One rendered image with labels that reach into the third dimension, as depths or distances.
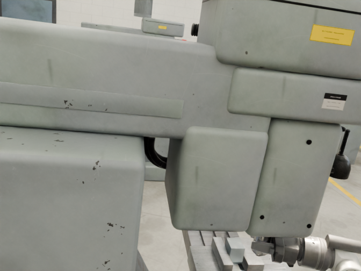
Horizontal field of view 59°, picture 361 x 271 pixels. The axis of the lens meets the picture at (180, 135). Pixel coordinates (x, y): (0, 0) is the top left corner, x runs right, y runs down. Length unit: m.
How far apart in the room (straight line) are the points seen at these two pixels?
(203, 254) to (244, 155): 0.61
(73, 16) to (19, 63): 6.70
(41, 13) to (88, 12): 0.92
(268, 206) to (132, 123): 0.39
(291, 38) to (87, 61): 0.39
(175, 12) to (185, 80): 6.67
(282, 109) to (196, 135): 0.19
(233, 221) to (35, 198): 0.43
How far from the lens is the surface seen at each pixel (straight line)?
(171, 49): 0.63
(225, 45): 0.63
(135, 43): 0.62
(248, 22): 0.64
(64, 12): 7.39
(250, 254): 1.22
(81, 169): 0.56
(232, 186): 0.73
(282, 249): 0.95
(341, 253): 1.02
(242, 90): 0.66
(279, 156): 0.76
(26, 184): 0.59
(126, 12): 7.24
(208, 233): 1.46
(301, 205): 0.85
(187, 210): 0.73
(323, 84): 0.73
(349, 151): 5.83
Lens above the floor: 1.78
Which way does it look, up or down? 18 degrees down
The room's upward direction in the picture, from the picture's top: 8 degrees clockwise
